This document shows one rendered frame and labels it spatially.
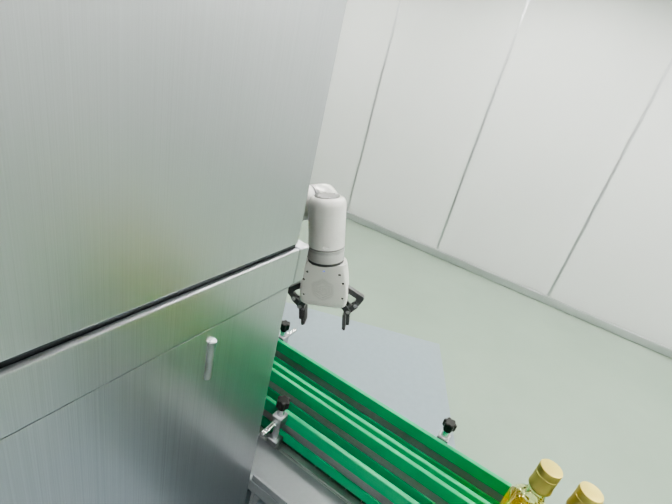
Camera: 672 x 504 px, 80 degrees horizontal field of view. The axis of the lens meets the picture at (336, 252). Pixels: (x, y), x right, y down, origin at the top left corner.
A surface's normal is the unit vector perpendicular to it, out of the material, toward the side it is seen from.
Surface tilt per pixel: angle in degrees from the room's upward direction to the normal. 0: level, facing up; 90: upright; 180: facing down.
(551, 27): 90
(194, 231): 90
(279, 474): 0
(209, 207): 90
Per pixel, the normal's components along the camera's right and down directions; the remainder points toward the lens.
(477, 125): -0.51, 0.25
